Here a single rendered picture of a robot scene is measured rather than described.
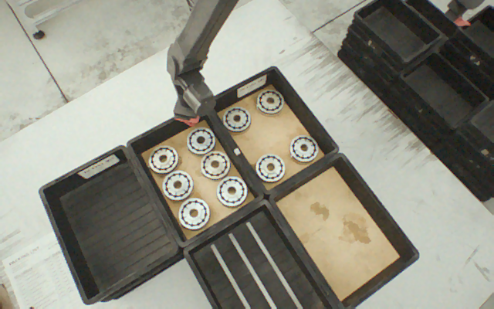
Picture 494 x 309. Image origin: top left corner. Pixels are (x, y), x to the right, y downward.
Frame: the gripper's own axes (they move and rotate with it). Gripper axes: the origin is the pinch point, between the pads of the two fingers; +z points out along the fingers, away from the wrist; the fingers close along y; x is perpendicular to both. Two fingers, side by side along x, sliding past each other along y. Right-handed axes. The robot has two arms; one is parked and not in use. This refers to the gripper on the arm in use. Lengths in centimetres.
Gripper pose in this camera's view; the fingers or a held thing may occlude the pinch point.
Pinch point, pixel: (194, 115)
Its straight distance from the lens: 98.5
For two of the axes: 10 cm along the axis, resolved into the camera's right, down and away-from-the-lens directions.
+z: 0.0, 4.0, 9.2
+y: 2.2, -9.0, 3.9
